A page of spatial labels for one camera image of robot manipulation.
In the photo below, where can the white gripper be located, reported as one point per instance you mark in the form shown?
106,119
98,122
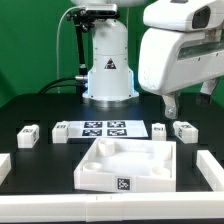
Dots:
183,46

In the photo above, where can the white square tabletop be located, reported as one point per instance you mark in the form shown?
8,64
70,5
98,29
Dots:
127,165

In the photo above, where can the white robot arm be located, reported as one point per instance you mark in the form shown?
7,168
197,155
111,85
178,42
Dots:
110,81

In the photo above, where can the white right fence piece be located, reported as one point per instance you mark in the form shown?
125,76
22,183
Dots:
211,170

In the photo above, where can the white fence piece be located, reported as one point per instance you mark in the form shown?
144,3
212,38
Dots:
211,170
5,166

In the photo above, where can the paper sheet with tags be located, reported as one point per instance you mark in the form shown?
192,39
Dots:
107,128

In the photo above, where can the white left fence piece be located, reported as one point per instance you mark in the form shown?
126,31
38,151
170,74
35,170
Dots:
5,166

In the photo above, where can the white front fence rail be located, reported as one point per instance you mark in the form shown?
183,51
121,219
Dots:
111,207

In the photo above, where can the black camera on stand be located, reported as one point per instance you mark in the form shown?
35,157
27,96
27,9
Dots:
102,10

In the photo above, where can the black camera stand pole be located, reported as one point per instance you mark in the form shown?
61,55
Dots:
80,43

